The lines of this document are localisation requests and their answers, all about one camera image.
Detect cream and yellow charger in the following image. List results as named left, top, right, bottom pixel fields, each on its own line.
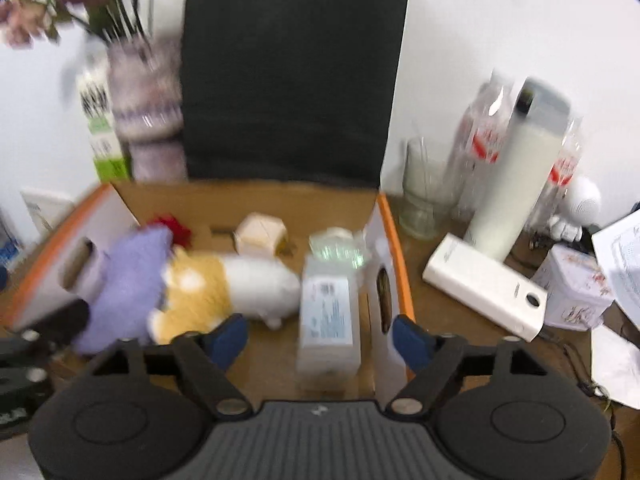
left=234, top=212, right=288, bottom=258

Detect green and white milk carton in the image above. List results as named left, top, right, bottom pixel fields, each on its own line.
left=75, top=65, right=132, bottom=183

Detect thin black cable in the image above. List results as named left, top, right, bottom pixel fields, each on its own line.
left=565, top=345, right=627, bottom=463

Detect red cardboard box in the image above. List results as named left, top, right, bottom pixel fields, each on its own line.
left=7, top=180, right=416, bottom=398

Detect flower bouquet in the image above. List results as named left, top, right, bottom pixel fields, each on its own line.
left=0, top=0, right=161, bottom=51

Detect white flat box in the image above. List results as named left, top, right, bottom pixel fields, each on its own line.
left=20, top=187, right=76, bottom=236

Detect blue and white boxes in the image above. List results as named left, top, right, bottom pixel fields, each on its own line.
left=0, top=220, right=21, bottom=271

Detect blank white paper sheet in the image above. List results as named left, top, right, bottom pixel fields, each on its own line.
left=590, top=327, right=640, bottom=396

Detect clear glass cup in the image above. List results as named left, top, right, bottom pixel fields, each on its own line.
left=402, top=137, right=463, bottom=241

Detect purple textured vase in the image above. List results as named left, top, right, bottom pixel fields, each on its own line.
left=107, top=40, right=188, bottom=183

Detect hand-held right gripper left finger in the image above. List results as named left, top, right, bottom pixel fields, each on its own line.
left=92, top=312, right=251, bottom=418

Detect clear water bottle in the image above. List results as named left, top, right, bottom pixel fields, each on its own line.
left=445, top=72, right=521, bottom=221
left=530, top=117, right=583, bottom=226

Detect printed paper sheets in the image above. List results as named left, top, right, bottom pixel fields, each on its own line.
left=590, top=212, right=640, bottom=318

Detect wooden desktop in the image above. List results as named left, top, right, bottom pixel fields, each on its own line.
left=0, top=180, right=640, bottom=480

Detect purple drawstring pouch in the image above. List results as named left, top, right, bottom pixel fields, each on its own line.
left=75, top=225, right=173, bottom=356

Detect white thermos bottle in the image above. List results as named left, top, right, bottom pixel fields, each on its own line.
left=462, top=77, right=572, bottom=261

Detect white wet wipes box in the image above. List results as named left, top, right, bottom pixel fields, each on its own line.
left=295, top=255, right=362, bottom=378

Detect white power bank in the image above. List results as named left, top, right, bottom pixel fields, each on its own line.
left=422, top=233, right=548, bottom=343

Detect white round speaker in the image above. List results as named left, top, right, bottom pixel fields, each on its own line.
left=547, top=175, right=603, bottom=241

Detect yellow and white plush toy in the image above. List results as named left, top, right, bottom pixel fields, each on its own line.
left=146, top=250, right=302, bottom=346

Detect black office chair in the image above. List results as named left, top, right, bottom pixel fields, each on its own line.
left=180, top=0, right=413, bottom=188

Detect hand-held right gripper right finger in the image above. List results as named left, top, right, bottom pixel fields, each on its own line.
left=385, top=314, right=551, bottom=418

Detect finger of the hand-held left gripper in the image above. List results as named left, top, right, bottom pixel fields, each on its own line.
left=10, top=299, right=92, bottom=353
left=0, top=345, right=56, bottom=401

